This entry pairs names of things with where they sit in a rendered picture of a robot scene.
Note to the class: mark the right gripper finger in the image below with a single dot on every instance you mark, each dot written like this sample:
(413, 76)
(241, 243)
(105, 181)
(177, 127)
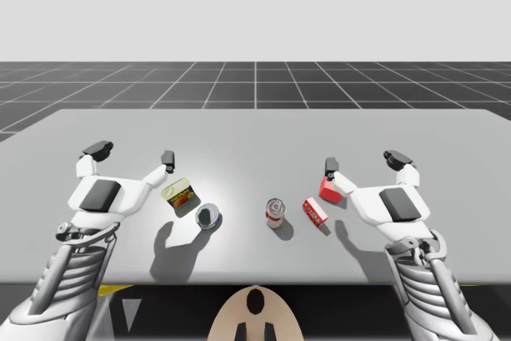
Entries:
(344, 183)
(405, 171)

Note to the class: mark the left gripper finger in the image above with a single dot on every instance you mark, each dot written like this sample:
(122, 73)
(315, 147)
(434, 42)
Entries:
(88, 166)
(155, 176)

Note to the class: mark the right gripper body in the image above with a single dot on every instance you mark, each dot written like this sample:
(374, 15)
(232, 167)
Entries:
(399, 205)

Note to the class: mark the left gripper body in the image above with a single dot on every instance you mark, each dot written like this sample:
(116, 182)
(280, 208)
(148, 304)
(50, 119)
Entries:
(100, 195)

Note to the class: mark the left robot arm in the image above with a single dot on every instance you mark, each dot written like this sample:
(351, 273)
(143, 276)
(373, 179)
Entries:
(60, 277)

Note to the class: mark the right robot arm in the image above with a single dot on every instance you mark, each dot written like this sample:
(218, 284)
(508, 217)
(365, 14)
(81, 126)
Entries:
(431, 289)

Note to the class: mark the red cube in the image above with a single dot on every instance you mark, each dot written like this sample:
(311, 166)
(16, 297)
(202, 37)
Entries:
(328, 192)

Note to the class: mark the green and blue rectangular can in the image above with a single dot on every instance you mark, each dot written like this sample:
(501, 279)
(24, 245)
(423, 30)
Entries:
(178, 194)

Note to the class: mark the red and white carton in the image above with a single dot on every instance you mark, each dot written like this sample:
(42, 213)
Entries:
(315, 212)

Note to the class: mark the red and white can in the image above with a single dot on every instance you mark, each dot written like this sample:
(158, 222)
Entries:
(276, 214)

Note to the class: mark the tan robot part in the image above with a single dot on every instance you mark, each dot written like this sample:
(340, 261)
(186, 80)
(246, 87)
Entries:
(255, 321)

